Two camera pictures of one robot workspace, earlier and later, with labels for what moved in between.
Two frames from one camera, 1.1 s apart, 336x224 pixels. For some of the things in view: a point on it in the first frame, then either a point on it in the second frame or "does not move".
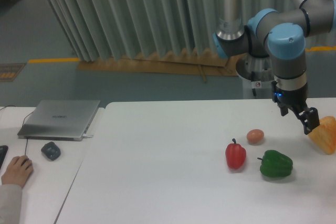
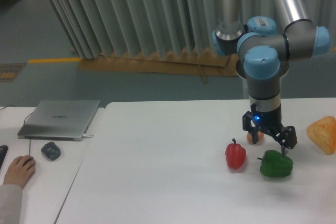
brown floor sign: [8, 72] does not move
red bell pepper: [235, 155] does not move
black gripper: [296, 99] to [271, 121]
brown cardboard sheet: [216, 64] does not move
